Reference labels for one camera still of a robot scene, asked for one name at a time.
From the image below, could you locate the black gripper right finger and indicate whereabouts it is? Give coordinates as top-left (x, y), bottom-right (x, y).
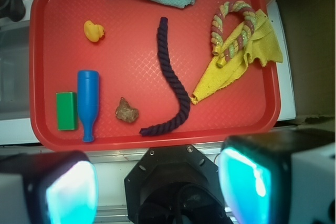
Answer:
top-left (218, 129), bottom-right (335, 223)

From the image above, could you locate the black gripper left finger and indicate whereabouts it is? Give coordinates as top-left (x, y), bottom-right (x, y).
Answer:
top-left (1, 151), bottom-right (98, 223)

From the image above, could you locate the yellow rubber duck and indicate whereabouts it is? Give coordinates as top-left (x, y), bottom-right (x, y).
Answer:
top-left (83, 20), bottom-right (105, 42)

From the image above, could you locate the green rectangular block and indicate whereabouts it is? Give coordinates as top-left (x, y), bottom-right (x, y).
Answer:
top-left (56, 92), bottom-right (78, 131)

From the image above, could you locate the brown rock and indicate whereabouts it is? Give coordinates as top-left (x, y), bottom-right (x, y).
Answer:
top-left (115, 97), bottom-right (139, 124)

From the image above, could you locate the blue plastic bottle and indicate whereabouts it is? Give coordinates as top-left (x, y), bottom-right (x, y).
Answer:
top-left (77, 70), bottom-right (99, 142)

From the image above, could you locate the red plastic tray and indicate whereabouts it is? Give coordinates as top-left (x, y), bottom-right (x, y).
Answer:
top-left (29, 0), bottom-right (281, 151)

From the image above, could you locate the yellow cloth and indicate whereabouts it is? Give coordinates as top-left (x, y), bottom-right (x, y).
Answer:
top-left (191, 9), bottom-right (283, 105)

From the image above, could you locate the cardboard panel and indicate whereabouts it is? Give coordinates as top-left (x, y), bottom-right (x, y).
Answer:
top-left (266, 0), bottom-right (335, 131)

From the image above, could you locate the grey faucet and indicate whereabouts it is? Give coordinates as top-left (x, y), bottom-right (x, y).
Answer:
top-left (0, 0), bottom-right (26, 22)

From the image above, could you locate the pink green twisted rope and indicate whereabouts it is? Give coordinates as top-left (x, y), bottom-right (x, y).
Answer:
top-left (211, 0), bottom-right (259, 68)

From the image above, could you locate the dark purple rope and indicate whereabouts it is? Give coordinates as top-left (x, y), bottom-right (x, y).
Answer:
top-left (139, 17), bottom-right (191, 137)

